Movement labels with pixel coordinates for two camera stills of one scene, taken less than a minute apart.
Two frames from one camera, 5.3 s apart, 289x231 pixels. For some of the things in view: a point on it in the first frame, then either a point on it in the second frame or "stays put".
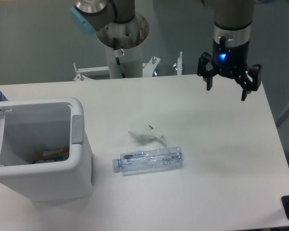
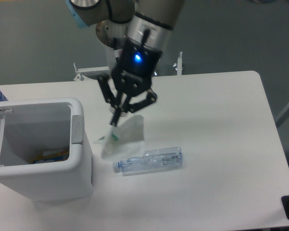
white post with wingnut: x=178 y=67 stays put
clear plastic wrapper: x=146 y=139 -> x=124 y=140
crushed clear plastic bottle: x=153 y=160 stays put
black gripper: x=229 y=62 -> x=134 y=65
